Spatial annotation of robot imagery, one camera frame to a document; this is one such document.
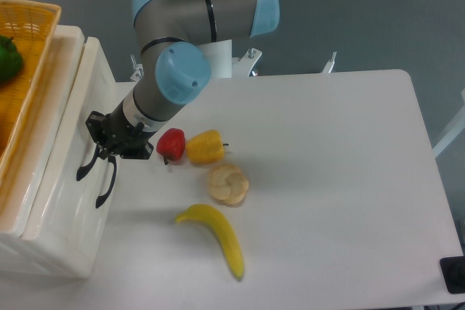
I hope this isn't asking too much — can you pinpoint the white table frame bracket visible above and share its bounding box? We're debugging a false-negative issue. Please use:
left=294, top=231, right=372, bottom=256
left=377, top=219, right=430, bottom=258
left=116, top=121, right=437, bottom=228
left=322, top=51, right=337, bottom=74

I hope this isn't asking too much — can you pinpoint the white drawer cabinet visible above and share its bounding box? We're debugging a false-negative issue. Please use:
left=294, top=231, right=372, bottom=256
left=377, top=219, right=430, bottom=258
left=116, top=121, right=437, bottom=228
left=1, top=25, right=116, bottom=278

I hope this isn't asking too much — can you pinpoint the green bell pepper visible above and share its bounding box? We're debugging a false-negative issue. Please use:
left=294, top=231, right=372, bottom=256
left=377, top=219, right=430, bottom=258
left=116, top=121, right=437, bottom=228
left=1, top=36, right=23, bottom=83

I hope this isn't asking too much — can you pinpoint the white top drawer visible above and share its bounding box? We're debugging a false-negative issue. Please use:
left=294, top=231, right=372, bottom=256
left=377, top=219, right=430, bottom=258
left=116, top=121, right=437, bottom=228
left=23, top=37, right=116, bottom=241

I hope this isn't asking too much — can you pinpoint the yellow bell pepper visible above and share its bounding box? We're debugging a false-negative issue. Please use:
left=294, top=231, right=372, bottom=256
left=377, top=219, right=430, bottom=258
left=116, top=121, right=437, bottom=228
left=185, top=129, right=229, bottom=164

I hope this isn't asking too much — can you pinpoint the orange woven basket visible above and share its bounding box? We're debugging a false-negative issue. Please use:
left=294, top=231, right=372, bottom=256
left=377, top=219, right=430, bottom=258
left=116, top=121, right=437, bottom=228
left=1, top=0, right=61, bottom=177

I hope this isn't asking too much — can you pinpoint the red bell pepper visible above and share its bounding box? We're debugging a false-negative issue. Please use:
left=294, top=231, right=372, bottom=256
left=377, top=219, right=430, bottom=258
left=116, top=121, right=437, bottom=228
left=155, top=128, right=185, bottom=165

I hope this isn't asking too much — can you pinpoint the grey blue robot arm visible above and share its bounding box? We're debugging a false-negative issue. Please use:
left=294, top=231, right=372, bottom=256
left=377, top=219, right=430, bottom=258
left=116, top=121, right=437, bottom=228
left=86, top=0, right=280, bottom=160

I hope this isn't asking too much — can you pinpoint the black lower drawer handle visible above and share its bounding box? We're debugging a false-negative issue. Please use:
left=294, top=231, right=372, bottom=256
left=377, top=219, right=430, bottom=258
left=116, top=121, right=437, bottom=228
left=95, top=157, right=118, bottom=209

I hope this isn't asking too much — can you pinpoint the yellow banana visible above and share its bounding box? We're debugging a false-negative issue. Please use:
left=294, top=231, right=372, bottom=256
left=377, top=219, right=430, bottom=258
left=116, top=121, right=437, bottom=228
left=174, top=204, right=245, bottom=280

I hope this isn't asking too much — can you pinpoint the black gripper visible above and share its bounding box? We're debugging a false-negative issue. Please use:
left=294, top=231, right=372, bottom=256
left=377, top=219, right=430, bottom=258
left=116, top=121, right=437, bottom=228
left=85, top=105, right=155, bottom=160

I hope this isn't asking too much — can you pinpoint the black device at edge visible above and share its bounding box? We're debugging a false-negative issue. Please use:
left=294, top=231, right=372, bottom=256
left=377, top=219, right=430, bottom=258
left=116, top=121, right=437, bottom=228
left=440, top=256, right=465, bottom=294

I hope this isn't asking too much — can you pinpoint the round pale bread roll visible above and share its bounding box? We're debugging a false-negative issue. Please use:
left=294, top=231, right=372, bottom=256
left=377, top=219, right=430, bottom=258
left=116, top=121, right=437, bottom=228
left=208, top=164, right=249, bottom=205

